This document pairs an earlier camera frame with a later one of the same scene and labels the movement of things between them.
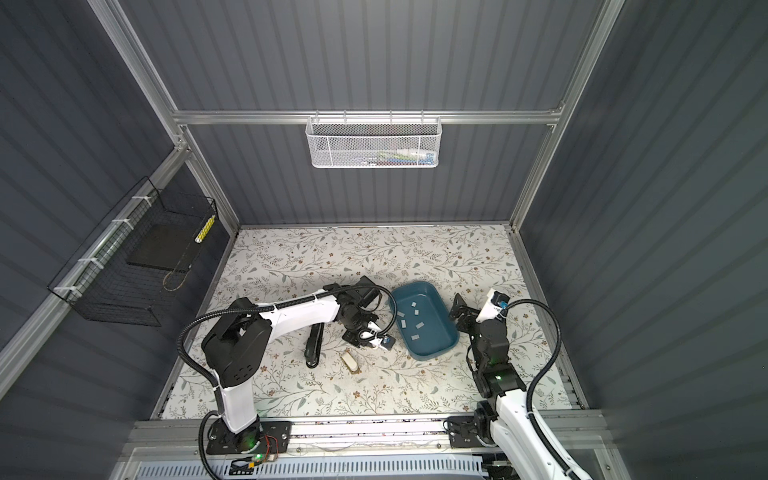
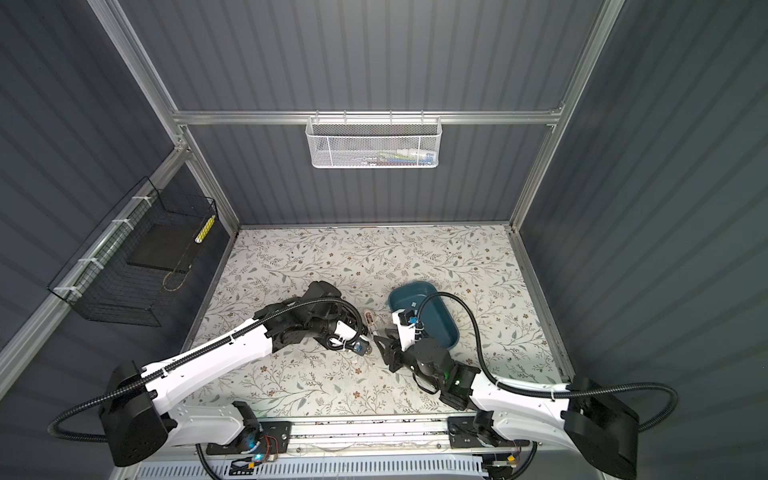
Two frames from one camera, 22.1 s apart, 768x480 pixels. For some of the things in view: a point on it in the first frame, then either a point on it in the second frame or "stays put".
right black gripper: (460, 311) to (394, 351)
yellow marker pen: (199, 238) stays put
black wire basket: (132, 268) stays put
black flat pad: (166, 246) stays put
